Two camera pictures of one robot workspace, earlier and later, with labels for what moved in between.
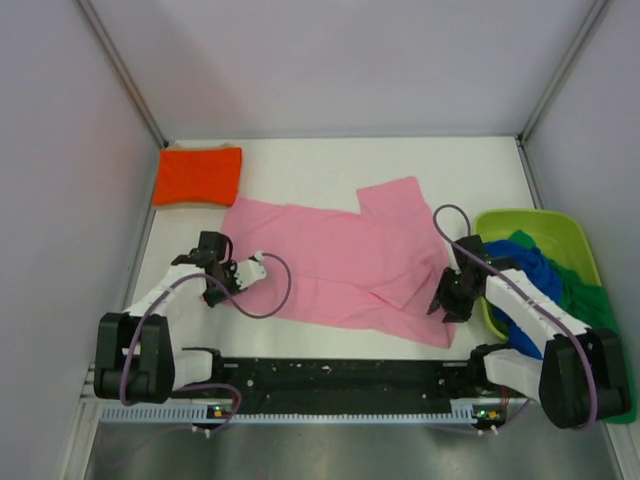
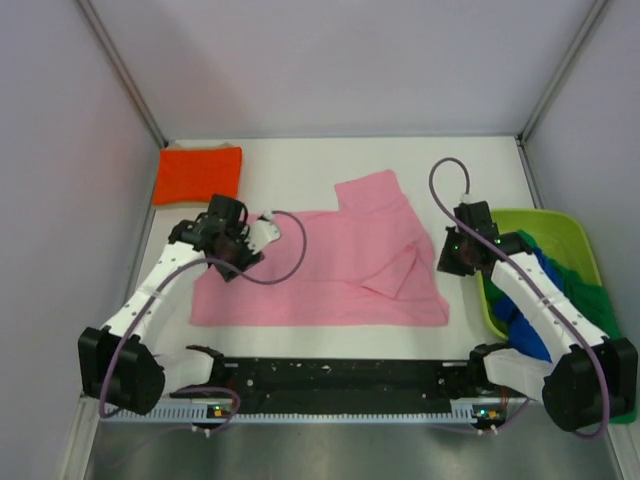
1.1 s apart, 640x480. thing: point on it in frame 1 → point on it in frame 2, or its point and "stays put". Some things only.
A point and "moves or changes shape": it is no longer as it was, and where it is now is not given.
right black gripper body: (453, 295) → (453, 258)
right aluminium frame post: (586, 29) stays put
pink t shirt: (373, 270) moves or changes shape
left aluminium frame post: (142, 105) stays put
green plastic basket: (560, 235) stays put
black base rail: (346, 381) stays put
